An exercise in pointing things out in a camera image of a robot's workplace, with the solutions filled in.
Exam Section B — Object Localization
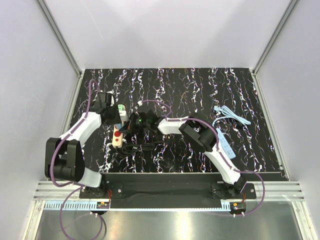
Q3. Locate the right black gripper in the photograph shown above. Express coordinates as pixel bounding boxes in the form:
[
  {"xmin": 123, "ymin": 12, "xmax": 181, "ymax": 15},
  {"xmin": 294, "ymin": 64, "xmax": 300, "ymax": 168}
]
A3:
[{"xmin": 120, "ymin": 113, "xmax": 150, "ymax": 136}]

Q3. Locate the beige red power strip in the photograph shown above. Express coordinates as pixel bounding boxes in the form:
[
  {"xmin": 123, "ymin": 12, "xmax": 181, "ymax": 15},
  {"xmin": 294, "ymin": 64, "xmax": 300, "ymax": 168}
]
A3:
[{"xmin": 112, "ymin": 121, "xmax": 125, "ymax": 148}]

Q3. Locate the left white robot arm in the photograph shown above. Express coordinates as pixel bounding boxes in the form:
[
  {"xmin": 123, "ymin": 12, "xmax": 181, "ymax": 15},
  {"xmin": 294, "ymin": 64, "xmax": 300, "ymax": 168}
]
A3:
[{"xmin": 44, "ymin": 91, "xmax": 121, "ymax": 198}]

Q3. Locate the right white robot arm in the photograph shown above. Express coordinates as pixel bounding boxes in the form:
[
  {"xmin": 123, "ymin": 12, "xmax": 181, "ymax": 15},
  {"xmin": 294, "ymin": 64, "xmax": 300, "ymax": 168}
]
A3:
[{"xmin": 119, "ymin": 110, "xmax": 247, "ymax": 199}]

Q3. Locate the white usb charger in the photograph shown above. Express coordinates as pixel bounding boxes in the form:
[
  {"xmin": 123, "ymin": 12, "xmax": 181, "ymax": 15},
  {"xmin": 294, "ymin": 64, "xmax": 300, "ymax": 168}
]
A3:
[{"xmin": 119, "ymin": 110, "xmax": 128, "ymax": 122}]

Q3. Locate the green usb charger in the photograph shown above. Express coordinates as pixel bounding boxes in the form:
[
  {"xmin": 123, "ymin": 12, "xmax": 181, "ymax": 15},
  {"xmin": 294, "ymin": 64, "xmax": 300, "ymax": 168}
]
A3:
[{"xmin": 118, "ymin": 104, "xmax": 126, "ymax": 111}]

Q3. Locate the light blue power strip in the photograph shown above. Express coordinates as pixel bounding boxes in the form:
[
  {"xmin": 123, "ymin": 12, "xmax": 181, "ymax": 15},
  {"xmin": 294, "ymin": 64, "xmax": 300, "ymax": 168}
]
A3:
[{"xmin": 216, "ymin": 128, "xmax": 236, "ymax": 160}]

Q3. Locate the black power strip cable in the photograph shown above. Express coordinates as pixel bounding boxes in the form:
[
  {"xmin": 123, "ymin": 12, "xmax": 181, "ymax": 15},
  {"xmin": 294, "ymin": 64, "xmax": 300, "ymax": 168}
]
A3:
[{"xmin": 121, "ymin": 141, "xmax": 167, "ymax": 155}]

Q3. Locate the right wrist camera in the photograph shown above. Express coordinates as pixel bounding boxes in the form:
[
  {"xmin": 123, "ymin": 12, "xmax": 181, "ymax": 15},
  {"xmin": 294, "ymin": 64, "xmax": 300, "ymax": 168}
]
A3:
[{"xmin": 133, "ymin": 101, "xmax": 143, "ymax": 111}]

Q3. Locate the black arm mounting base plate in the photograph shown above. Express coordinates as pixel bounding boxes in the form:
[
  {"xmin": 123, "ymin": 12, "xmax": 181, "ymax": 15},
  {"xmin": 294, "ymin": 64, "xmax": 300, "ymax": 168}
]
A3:
[{"xmin": 79, "ymin": 172, "xmax": 257, "ymax": 200}]

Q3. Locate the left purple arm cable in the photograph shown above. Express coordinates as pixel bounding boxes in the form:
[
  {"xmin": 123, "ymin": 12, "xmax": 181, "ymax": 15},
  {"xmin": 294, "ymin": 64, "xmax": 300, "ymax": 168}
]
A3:
[{"xmin": 49, "ymin": 79, "xmax": 104, "ymax": 240}]

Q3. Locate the light blue coiled cable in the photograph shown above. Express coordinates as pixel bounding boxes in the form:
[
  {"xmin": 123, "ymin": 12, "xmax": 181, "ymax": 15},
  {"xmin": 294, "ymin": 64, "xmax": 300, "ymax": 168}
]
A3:
[{"xmin": 212, "ymin": 105, "xmax": 252, "ymax": 130}]

